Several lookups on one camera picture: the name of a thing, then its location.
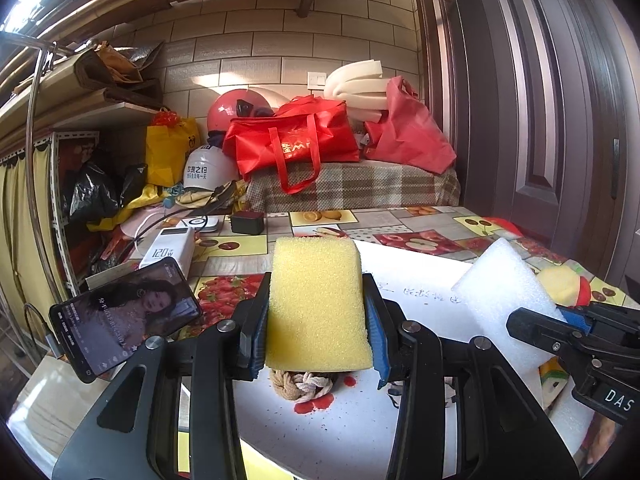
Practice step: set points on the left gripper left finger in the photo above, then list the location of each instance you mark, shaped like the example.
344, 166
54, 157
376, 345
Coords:
131, 431

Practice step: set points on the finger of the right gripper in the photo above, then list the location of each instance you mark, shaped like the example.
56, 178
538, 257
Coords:
578, 315
553, 335

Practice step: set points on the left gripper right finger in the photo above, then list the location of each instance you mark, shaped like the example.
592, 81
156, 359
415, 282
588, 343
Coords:
502, 431

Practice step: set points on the red plush apple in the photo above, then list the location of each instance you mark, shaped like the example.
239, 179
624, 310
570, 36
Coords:
584, 293

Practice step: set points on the white foam block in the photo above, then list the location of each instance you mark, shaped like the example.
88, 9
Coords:
499, 283

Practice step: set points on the cow print scrunchie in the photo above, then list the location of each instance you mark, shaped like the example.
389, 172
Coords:
395, 389

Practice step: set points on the yellow rectangular sponge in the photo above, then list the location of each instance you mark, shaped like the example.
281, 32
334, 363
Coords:
316, 319

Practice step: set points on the pale yellow hexagon sponge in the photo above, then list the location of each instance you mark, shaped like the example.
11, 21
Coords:
562, 284

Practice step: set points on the smartphone showing video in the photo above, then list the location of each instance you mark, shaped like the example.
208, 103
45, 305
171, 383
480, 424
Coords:
100, 329

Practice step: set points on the white power bank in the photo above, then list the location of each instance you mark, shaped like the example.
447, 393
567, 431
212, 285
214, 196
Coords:
177, 243

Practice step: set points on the fruit pattern tablecloth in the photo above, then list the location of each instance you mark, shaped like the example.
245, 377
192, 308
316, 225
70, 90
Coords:
227, 268

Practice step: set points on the black charger box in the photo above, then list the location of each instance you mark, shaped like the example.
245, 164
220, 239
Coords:
247, 222

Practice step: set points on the plaid blanket cover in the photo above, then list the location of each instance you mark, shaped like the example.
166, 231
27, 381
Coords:
356, 185

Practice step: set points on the grey metal door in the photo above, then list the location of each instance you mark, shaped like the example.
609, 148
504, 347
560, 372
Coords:
541, 101

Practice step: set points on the white helmet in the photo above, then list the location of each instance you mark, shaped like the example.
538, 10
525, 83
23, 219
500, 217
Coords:
207, 168

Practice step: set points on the yellow shopping bag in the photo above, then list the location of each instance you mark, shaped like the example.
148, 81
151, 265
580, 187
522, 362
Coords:
169, 141

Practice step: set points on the cream foam roll stack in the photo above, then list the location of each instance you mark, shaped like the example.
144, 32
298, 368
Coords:
362, 88

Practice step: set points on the red tote bag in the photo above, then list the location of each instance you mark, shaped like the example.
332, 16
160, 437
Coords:
296, 140

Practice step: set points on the metal storage shelf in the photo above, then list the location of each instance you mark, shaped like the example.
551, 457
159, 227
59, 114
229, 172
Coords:
84, 116

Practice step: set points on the red helmet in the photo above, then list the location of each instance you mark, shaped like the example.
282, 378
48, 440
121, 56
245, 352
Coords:
238, 103

